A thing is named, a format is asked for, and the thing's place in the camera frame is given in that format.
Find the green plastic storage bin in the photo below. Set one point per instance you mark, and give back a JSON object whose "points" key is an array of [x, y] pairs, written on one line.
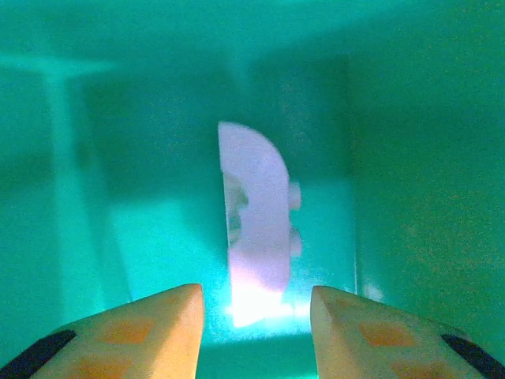
{"points": [[394, 118]]}

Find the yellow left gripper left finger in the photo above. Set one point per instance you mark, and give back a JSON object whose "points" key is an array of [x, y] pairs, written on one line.
{"points": [[138, 339]]}

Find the white curved lego brick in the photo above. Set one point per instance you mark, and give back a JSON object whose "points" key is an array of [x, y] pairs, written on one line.
{"points": [[256, 197]]}

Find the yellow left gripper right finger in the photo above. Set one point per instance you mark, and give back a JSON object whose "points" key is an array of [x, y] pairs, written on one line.
{"points": [[375, 343]]}

